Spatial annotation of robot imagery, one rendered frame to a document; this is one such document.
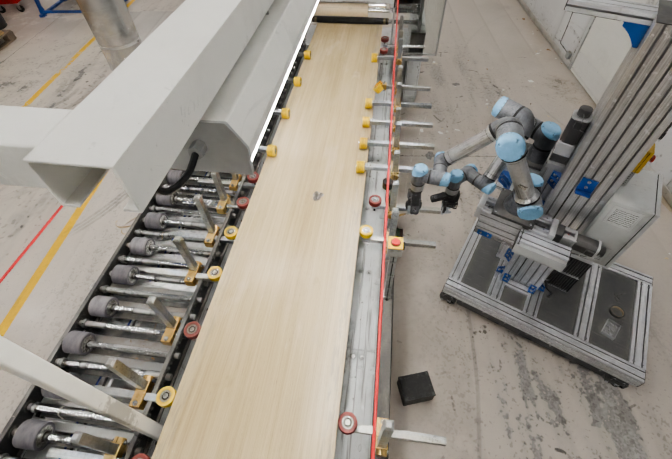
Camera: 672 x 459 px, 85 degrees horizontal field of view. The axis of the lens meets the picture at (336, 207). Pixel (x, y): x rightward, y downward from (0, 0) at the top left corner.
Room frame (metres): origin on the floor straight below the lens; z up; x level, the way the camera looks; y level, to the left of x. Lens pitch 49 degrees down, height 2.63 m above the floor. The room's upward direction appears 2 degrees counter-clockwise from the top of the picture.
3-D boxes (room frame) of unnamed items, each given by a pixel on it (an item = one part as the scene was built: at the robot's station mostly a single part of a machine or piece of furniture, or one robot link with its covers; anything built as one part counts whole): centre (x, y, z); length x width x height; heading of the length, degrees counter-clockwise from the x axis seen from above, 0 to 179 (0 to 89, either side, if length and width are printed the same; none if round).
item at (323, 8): (4.16, -0.22, 1.05); 1.43 x 0.12 x 0.12; 81
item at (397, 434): (0.30, -0.21, 0.80); 0.44 x 0.03 x 0.04; 81
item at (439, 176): (1.37, -0.54, 1.27); 0.11 x 0.11 x 0.08; 73
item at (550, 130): (1.76, -1.29, 1.21); 0.13 x 0.12 x 0.14; 35
